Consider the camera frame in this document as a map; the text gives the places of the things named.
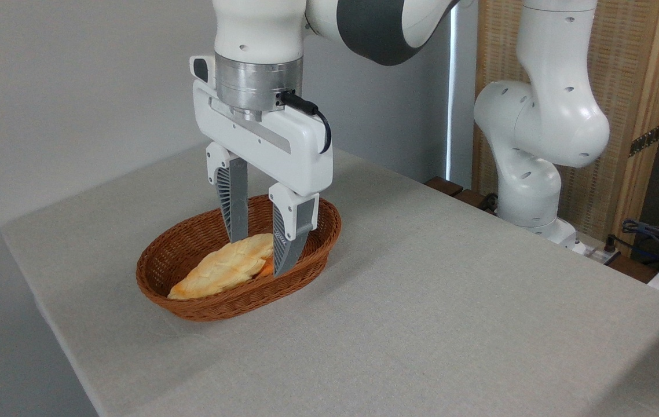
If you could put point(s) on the brown woven wicker basket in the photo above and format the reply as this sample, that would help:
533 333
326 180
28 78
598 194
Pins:
219 308

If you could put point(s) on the orange croissant bread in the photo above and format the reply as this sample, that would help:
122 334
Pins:
267 267

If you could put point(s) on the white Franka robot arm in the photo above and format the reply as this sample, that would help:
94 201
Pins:
538 116

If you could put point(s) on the pale golden bread loaf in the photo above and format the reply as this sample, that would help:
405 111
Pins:
219 269

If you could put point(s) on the dark metal screen hinge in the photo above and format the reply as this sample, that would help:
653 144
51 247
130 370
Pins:
645 141

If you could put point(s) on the wooden woven folding screen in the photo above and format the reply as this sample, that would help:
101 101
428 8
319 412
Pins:
625 69

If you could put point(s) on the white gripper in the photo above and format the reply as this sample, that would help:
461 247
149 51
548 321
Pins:
300 150

